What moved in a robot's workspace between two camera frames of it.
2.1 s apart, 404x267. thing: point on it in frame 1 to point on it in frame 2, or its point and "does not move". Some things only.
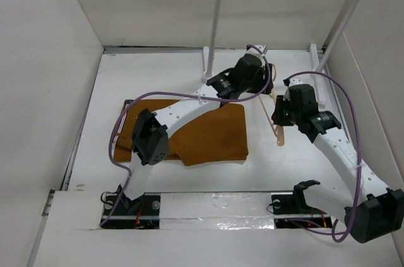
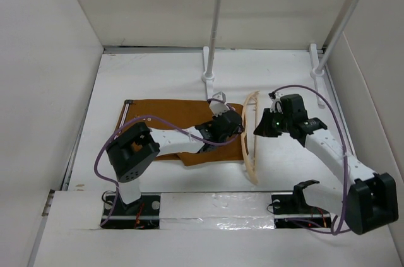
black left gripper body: [259, 84] to [237, 130]
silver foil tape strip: [216, 211] does not move
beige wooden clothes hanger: [277, 130] to [242, 134]
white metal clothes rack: [317, 67] does not move
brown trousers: [219, 137] does not move
